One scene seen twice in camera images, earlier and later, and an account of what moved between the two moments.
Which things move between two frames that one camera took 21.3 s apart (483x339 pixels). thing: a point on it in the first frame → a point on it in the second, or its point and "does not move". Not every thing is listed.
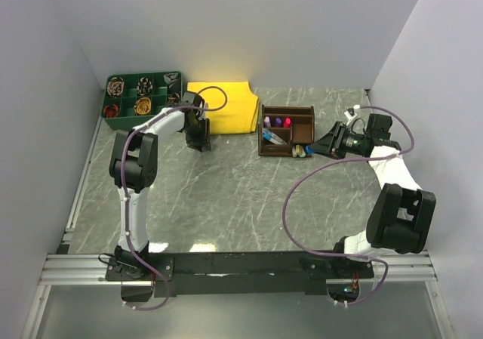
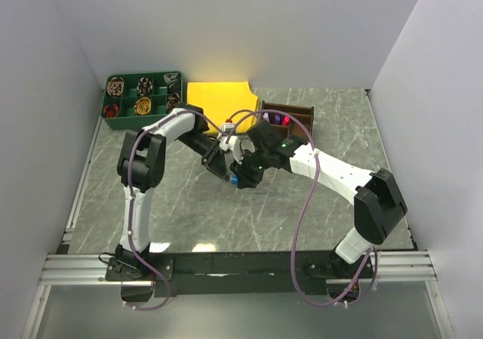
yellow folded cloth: x=239 y=115 does not move
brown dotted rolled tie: x=174 y=99 does not move
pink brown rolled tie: x=115 y=87 does not move
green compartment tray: x=130 y=97 does not move
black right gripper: x=325 y=144 → x=245 y=179
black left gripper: x=203 y=140 → x=216 y=161
